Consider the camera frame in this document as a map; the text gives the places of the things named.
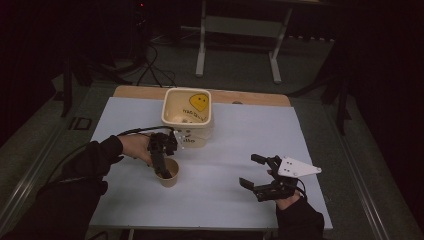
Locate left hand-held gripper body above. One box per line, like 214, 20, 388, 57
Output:
147, 129, 186, 158

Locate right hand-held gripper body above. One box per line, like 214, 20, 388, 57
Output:
252, 154, 323, 203

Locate brown paper cup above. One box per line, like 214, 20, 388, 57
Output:
154, 157, 181, 189

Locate person's left hand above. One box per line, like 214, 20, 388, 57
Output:
117, 133, 155, 167

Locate person's right hand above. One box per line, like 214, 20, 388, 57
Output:
275, 192, 303, 211

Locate cream bucket with yellow face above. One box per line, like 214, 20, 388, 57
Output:
161, 87, 214, 149

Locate wooden table board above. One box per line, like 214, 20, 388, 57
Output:
112, 85, 292, 108

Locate black stand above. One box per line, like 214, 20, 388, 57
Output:
289, 43, 353, 136
53, 49, 134, 118

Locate dark device with red light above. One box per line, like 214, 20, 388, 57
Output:
132, 0, 149, 44

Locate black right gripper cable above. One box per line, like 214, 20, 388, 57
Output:
295, 179, 308, 202

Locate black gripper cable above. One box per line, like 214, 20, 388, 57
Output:
295, 179, 308, 202
36, 125, 176, 198

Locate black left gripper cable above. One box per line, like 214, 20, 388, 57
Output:
36, 125, 176, 198

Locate black floor cables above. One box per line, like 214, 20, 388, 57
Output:
135, 42, 178, 88

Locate black rectangular floor frame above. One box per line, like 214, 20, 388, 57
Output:
67, 116, 93, 132

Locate white metal table frame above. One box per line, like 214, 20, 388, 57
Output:
195, 0, 295, 85

